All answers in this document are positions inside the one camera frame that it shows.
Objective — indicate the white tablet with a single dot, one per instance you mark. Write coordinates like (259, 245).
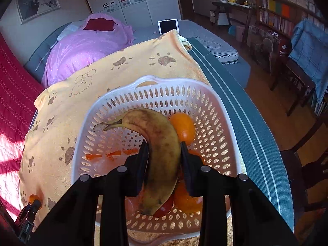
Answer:
(167, 26)

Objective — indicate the red bag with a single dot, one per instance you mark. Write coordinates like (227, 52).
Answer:
(284, 51)

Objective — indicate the wooden bookshelf with books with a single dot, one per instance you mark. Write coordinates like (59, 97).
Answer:
(279, 18)

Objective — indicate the dark wooden desk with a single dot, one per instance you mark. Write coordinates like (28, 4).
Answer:
(230, 6)

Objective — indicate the clear packet of orange snacks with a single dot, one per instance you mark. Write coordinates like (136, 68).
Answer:
(110, 158)

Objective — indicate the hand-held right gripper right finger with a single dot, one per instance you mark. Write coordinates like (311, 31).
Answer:
(188, 171)

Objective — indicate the blue bucket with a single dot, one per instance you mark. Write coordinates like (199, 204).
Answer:
(232, 30)

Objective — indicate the yellow paw print towel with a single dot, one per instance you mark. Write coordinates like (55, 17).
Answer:
(102, 69)

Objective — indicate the pink dotted duvet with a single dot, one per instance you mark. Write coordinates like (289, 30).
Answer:
(84, 48)

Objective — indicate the grey striped table cover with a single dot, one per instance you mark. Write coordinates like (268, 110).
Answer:
(243, 123)

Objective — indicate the red quilted bedspread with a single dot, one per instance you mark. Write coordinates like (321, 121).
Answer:
(15, 87)

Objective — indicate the orange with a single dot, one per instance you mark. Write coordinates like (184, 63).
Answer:
(183, 128)
(185, 199)
(198, 156)

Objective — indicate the grey bed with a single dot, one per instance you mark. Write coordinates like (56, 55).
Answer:
(230, 66)

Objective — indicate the spotted yellow banana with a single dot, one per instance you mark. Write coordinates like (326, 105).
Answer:
(158, 146)

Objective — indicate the dark wooden chair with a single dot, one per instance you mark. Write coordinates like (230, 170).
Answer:
(302, 169)
(294, 79)

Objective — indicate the white storage box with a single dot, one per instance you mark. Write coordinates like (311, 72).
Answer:
(220, 18)

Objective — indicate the white perforated plastic basket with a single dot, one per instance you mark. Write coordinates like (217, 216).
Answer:
(215, 123)

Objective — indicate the blue denim cloth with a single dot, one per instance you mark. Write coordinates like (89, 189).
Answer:
(310, 48)

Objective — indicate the red round fruit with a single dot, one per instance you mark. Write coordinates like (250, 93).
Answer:
(164, 208)

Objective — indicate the white pillow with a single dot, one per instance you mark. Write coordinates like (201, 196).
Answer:
(69, 30)

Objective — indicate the dark wooden door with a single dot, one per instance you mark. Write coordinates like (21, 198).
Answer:
(184, 0)

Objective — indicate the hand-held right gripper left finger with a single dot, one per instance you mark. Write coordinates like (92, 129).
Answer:
(143, 166)

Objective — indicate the framed wall picture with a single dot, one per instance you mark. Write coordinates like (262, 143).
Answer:
(38, 6)

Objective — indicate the black spring clamp orange tip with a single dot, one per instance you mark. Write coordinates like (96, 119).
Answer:
(27, 223)

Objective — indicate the dark red cloth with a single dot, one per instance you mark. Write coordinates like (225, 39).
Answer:
(100, 25)

